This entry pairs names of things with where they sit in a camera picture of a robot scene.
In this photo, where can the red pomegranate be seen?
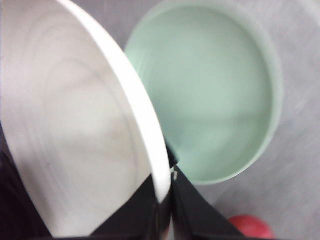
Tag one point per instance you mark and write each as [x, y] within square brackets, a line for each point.
[252, 227]

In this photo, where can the green plate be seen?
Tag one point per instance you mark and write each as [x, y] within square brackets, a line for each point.
[214, 70]

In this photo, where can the white plate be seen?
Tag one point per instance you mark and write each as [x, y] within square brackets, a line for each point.
[78, 131]

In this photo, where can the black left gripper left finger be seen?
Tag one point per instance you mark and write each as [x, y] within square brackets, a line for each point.
[141, 217]

